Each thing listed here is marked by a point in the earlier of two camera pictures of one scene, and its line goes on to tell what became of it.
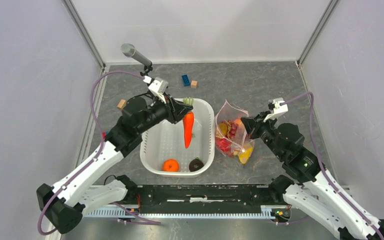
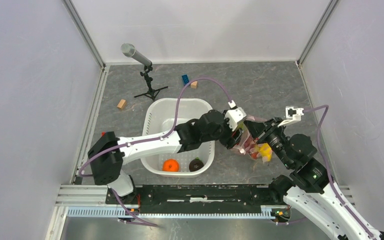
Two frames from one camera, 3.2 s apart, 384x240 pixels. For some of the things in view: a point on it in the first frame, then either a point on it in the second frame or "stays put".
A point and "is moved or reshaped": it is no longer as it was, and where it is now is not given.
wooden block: x=122 y=103 stays put
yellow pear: x=244 y=155 to x=265 y=151
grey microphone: x=128 y=50 stays put
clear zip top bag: x=232 y=138 is moved or reshaped
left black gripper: x=178 y=108 to x=229 y=142
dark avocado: x=195 y=164 stays put
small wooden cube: x=194 y=84 stays put
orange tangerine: x=171 y=165 stays put
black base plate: x=204 y=198 stays put
